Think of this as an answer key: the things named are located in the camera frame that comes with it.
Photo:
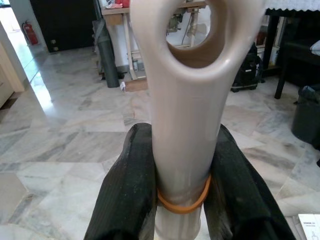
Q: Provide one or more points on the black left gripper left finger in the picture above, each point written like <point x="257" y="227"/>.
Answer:
<point x="130" y="180"/>

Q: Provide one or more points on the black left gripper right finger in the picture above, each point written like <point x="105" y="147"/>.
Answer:
<point x="240" y="195"/>

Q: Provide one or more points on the orange rubber band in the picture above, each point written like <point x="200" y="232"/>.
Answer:
<point x="180" y="209"/>

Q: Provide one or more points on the white printed paper box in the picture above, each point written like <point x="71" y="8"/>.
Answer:
<point x="310" y="227"/>

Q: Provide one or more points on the brown wooden board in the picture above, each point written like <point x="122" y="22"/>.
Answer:
<point x="137" y="86"/>

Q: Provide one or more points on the black round waste bin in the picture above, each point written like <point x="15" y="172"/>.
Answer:
<point x="306" y="117"/>

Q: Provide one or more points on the small glass jar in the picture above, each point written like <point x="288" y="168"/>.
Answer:
<point x="135" y="65"/>

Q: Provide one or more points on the grey rolled mat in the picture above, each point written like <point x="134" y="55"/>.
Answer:
<point x="110" y="65"/>

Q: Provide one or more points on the black vacuum cleaner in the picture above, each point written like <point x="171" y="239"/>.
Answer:
<point x="247" y="72"/>

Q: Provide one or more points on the cream low cabinet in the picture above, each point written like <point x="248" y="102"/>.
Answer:
<point x="7" y="80"/>

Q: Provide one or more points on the black wooden table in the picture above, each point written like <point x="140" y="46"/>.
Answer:
<point x="300" y="47"/>

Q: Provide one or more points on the light wooden workbench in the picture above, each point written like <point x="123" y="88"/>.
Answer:
<point x="117" y="12"/>

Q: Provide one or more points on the dark door panel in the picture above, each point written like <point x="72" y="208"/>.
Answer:
<point x="65" y="22"/>

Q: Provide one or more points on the red fire extinguisher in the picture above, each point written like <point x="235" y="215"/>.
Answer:
<point x="31" y="33"/>

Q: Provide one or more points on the white lace tablecloth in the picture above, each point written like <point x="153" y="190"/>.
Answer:
<point x="292" y="4"/>

